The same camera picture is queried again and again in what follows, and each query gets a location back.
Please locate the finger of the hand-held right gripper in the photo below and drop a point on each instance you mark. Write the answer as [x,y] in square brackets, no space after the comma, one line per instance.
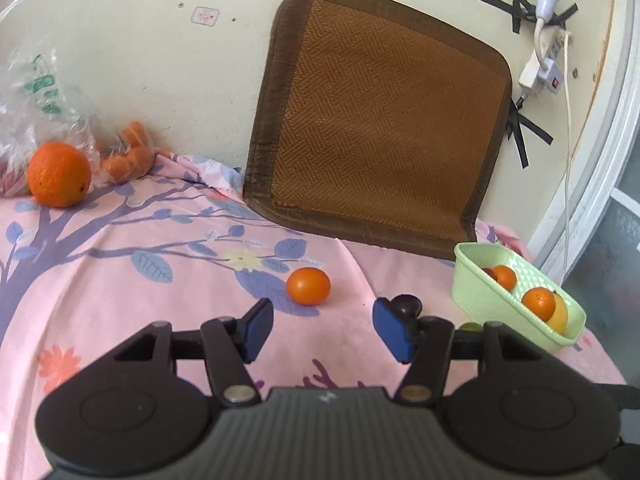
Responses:
[620,394]

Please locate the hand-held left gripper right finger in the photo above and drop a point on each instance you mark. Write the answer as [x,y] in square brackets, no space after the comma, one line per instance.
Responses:
[392,331]

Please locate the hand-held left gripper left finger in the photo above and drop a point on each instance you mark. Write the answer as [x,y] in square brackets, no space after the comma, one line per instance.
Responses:
[257,329]

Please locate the small tangerine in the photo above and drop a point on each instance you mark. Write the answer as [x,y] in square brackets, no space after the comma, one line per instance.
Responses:
[308,286]

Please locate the light green plastic basket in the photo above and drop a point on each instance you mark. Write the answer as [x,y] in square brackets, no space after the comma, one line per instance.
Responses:
[475,296]

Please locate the red plum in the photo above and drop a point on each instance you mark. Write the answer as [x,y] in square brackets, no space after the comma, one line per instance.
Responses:
[488,273]

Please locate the dark purple plum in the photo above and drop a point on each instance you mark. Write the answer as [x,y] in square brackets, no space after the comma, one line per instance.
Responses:
[407,304]

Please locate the small green fruit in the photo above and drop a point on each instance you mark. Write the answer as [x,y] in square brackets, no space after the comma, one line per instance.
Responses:
[470,326]

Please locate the large yellow citrus fruit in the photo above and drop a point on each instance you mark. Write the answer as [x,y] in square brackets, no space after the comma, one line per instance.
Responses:
[560,316]

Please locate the pink floral bedsheet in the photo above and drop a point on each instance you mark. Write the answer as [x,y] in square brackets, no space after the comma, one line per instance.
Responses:
[125,270]

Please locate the dark window glass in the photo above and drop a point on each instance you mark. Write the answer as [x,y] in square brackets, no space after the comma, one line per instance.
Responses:
[617,245]

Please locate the bagged tangerine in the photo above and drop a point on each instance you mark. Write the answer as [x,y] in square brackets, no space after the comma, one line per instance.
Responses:
[140,156]
[134,133]
[116,168]

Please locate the brown woven seat mat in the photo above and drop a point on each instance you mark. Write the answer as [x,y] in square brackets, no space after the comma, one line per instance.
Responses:
[380,120]

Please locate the large orange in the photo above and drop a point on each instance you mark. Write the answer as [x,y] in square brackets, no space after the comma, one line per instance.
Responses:
[59,174]

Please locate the black plug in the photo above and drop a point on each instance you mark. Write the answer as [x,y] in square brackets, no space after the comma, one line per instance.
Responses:
[520,100]

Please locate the clear plastic bag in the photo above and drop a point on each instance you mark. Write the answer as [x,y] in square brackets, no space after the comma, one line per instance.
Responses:
[30,105]

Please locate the white adapter with red switch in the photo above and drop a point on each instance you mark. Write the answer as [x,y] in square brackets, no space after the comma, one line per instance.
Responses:
[542,77]

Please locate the pink square wall sticker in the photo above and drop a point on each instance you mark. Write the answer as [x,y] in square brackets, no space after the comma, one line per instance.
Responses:
[205,15]

